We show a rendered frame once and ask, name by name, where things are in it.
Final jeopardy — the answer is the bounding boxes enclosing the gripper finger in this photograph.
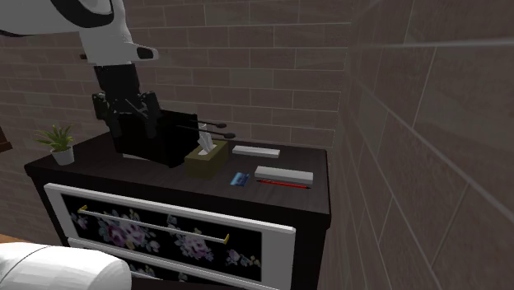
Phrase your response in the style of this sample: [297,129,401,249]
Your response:
[138,91,163,138]
[91,91,123,138]

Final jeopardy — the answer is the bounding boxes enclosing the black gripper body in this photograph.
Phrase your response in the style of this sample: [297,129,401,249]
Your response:
[92,63,143,112]

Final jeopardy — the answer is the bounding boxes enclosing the black box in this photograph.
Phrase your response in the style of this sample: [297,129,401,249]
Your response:
[112,107,200,169]

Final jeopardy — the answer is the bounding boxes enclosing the green plant in white pot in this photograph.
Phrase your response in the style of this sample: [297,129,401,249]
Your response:
[33,124,77,167]

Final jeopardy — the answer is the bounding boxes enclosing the black stick with round tip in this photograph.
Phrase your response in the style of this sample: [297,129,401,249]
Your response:
[189,119,228,129]
[176,124,237,140]

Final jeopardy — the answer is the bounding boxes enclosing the black dresser with floral drawers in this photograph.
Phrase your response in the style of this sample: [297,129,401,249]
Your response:
[23,131,333,290]

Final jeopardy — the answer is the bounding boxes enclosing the olive tissue box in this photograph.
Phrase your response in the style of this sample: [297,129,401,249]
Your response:
[184,130,231,181]

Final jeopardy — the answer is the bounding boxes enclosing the blue card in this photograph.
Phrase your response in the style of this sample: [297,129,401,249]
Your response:
[229,171,250,187]

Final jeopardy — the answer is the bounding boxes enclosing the small flat white box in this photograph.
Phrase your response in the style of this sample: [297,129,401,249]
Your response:
[231,144,282,159]

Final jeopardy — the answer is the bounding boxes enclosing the large flat white box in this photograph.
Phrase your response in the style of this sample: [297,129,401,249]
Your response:
[253,165,315,186]

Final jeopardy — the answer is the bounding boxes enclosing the red pen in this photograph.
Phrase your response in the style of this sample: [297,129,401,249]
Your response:
[256,179,311,190]

